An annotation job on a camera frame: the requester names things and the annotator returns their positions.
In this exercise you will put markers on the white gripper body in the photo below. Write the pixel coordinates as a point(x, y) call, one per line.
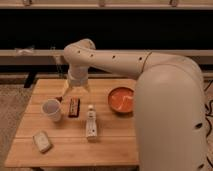
point(77, 76)

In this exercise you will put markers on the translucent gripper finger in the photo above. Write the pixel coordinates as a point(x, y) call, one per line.
point(87, 88)
point(66, 90)

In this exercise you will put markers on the orange ceramic bowl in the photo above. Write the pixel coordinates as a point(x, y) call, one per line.
point(120, 100)

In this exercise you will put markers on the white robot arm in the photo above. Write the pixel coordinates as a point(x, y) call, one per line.
point(169, 102)

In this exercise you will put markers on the brown chocolate bar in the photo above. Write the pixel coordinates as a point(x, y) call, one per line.
point(74, 108)

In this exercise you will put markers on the white paper cup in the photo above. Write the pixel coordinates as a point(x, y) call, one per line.
point(52, 109)

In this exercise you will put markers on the white plastic bottle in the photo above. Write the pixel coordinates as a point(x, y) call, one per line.
point(91, 125)

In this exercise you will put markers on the wooden table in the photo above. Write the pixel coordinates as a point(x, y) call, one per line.
point(115, 145)

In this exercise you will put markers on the crumpled clear plastic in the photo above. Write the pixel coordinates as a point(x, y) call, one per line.
point(24, 51)

